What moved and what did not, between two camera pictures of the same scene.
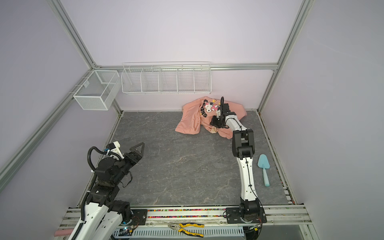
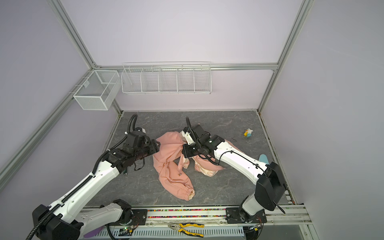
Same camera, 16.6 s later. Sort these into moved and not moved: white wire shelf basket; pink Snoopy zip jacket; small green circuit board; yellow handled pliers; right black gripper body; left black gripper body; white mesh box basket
Moved: right black gripper body; left black gripper body; pink Snoopy zip jacket
Not moved: white mesh box basket; yellow handled pliers; small green circuit board; white wire shelf basket
